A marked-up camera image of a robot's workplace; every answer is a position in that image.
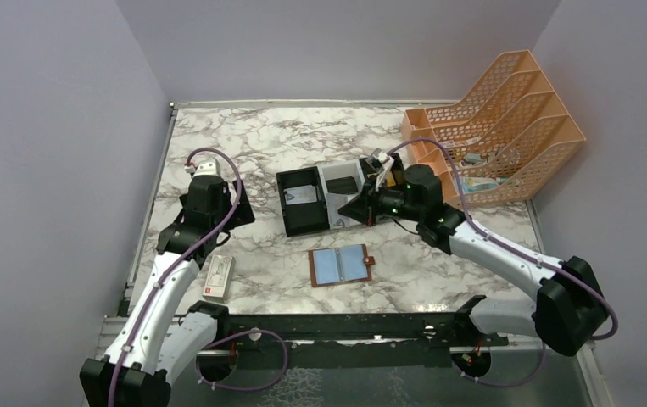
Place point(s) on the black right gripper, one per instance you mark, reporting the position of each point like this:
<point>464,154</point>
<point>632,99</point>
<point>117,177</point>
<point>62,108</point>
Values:
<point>364,209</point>

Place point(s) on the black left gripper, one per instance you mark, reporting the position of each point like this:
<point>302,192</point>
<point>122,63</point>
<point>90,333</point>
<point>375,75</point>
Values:
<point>243,214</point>

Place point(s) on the silver VIP card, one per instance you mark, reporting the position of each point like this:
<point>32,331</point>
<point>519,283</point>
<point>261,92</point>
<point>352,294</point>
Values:
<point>340,223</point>

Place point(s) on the black and white card tray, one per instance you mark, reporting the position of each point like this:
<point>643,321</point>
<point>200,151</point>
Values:
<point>303,219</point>

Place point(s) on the brown leather card holder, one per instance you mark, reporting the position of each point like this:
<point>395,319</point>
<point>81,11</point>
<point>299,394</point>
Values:
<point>341,265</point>

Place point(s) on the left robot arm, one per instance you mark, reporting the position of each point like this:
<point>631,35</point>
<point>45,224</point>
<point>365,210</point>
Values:
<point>140,367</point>

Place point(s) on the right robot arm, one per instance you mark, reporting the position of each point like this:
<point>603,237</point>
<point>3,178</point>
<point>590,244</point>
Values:
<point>565,305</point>

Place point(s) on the black VIP card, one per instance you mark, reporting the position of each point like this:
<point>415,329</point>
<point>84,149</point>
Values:
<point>343,186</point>

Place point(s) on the small white red box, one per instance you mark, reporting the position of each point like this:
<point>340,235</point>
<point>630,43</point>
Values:
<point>218,277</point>

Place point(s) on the peach plastic desk organizer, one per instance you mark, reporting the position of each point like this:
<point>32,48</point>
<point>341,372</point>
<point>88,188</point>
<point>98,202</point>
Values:
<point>502,141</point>

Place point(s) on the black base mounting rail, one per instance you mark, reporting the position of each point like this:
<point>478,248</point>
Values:
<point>331,341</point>

